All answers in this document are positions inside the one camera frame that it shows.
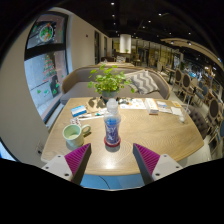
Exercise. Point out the group of dining chairs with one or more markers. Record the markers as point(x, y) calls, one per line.
point(213, 110)

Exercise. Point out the window with festive stickers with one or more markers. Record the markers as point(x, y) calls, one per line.
point(43, 66)

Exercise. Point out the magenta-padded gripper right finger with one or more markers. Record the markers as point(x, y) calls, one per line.
point(155, 164)

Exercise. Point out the clear drinking glass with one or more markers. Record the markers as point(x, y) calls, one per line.
point(185, 114)

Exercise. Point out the grey chevron cushion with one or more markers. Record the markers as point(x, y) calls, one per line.
point(143, 81)

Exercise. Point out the white patterned card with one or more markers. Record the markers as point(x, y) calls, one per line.
point(75, 122)

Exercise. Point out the grey curved sofa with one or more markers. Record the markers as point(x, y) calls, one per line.
point(76, 90)

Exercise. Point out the clear bottle with blue label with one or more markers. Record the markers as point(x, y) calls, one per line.
point(112, 128)

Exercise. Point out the grey tufted chair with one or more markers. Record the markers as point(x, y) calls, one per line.
point(199, 121)

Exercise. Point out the pale green mug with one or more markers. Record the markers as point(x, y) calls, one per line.
point(74, 135)

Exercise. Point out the small blue box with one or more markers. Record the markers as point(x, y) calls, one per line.
point(78, 110)

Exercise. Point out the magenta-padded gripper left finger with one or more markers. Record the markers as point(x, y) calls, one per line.
point(68, 163)

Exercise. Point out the long white box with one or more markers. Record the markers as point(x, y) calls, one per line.
point(151, 106)

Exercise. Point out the group of ceiling lights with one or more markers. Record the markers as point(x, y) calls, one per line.
point(112, 3)

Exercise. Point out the green potted plant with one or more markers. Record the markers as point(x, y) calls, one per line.
point(108, 81)

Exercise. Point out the white round column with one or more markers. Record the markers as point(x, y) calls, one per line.
point(125, 43)

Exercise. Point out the flat round red coaster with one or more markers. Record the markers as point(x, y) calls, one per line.
point(106, 144)

